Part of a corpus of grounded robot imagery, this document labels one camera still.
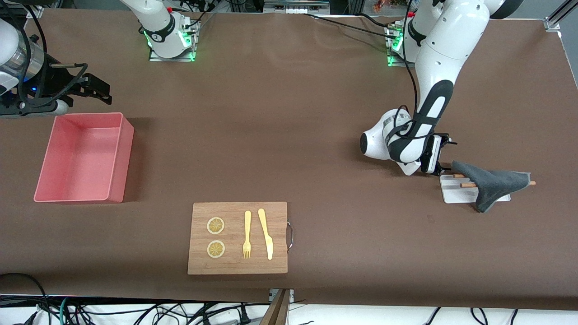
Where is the yellow plastic knife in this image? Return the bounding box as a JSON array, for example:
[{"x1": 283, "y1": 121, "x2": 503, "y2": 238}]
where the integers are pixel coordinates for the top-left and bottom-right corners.
[{"x1": 258, "y1": 208, "x2": 274, "y2": 261}]

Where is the thick black floor cable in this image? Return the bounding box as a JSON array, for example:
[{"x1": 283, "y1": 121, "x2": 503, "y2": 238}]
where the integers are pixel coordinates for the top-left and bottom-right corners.
[{"x1": 0, "y1": 273, "x2": 48, "y2": 325}]

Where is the white rack base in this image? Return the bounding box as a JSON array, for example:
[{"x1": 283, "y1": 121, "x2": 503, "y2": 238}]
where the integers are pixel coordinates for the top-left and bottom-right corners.
[{"x1": 440, "y1": 174, "x2": 511, "y2": 204}]

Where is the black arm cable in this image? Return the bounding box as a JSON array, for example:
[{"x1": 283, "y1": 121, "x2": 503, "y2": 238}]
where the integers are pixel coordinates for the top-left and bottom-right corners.
[
  {"x1": 16, "y1": 9, "x2": 89, "y2": 109},
  {"x1": 391, "y1": 0, "x2": 436, "y2": 140}
]

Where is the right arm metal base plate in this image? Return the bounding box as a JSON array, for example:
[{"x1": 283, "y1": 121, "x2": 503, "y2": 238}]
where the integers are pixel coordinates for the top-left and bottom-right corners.
[{"x1": 149, "y1": 45, "x2": 196, "y2": 63}]

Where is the wooden cutting board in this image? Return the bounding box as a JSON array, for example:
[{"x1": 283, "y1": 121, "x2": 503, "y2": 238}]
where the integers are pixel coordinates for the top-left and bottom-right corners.
[{"x1": 187, "y1": 202, "x2": 289, "y2": 275}]

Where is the brown wooden plank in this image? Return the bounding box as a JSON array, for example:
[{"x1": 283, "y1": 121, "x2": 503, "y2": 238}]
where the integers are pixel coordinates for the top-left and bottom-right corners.
[{"x1": 260, "y1": 289, "x2": 292, "y2": 325}]

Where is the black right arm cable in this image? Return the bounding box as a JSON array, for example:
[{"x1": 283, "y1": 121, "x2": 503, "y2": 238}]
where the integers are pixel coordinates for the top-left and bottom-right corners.
[{"x1": 16, "y1": 9, "x2": 89, "y2": 109}]

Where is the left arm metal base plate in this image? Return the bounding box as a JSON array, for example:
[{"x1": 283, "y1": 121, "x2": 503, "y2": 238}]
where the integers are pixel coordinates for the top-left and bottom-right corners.
[{"x1": 387, "y1": 49, "x2": 418, "y2": 68}]

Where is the grey and pink cloth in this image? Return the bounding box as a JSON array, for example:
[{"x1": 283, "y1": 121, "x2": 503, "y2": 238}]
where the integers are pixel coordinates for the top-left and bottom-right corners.
[{"x1": 452, "y1": 161, "x2": 531, "y2": 214}]

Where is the grey metal frame bar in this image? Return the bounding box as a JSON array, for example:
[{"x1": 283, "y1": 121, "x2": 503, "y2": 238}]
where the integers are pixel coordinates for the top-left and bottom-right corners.
[{"x1": 263, "y1": 0, "x2": 331, "y2": 14}]

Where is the black cable on table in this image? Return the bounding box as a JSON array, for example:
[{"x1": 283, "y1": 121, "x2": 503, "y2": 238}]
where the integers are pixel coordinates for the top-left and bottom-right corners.
[{"x1": 303, "y1": 13, "x2": 398, "y2": 39}]

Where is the yellow plastic fork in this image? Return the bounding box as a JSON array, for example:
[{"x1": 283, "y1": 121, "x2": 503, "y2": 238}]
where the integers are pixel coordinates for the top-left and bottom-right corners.
[{"x1": 242, "y1": 210, "x2": 252, "y2": 260}]

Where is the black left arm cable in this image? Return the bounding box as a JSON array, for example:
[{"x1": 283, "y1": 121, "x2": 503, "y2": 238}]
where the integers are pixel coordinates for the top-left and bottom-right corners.
[{"x1": 391, "y1": 0, "x2": 436, "y2": 140}]

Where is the pink plastic bin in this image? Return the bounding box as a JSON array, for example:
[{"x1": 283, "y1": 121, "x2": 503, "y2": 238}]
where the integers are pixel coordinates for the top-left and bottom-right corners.
[{"x1": 33, "y1": 112, "x2": 135, "y2": 204}]

